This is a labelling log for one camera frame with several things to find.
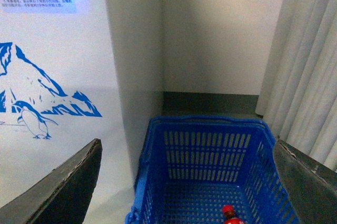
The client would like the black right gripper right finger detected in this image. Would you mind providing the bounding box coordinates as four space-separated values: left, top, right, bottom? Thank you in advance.
273 140 336 223

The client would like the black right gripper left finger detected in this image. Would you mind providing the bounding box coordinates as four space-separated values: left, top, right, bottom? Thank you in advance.
1 139 102 223

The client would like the red label drink bottle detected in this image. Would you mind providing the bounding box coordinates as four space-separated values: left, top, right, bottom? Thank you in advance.
222 205 245 224

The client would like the white vertical curtain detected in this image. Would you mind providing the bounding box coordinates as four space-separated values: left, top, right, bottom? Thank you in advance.
255 0 336 171

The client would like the blue plastic shopping basket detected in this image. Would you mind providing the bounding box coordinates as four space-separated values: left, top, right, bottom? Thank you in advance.
125 116 299 223

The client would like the white blue chest freezer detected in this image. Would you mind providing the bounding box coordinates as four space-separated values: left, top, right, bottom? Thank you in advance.
1 0 163 223

